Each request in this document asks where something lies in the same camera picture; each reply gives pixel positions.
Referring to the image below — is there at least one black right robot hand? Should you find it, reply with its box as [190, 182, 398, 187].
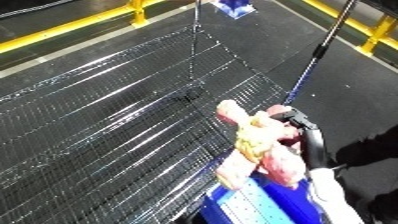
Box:
[268, 108, 331, 171]

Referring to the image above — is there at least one pink soft toy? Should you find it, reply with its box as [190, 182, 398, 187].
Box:
[213, 99, 311, 191]

